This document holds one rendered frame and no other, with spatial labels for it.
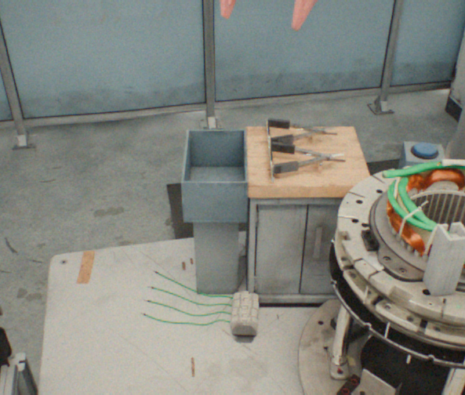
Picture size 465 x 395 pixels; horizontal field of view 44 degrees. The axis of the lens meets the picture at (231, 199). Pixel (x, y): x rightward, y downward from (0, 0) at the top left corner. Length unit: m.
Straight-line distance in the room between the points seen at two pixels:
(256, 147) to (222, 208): 0.13
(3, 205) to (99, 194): 0.43
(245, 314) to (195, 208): 0.22
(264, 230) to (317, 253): 0.10
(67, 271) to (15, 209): 1.57
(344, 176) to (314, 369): 0.32
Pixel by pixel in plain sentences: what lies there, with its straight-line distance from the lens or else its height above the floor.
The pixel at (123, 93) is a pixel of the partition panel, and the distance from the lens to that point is 3.08.
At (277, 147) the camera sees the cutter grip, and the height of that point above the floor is 1.09.
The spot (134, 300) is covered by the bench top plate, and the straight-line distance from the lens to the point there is 1.14.
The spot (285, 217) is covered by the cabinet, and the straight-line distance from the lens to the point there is 0.97.
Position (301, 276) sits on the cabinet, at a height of 0.85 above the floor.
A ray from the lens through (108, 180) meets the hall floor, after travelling 2.84.
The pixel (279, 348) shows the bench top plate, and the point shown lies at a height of 0.78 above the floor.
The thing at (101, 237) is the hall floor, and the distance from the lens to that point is 2.51.
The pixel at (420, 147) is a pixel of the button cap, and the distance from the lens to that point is 1.11.
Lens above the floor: 1.60
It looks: 37 degrees down
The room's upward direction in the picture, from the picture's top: straight up
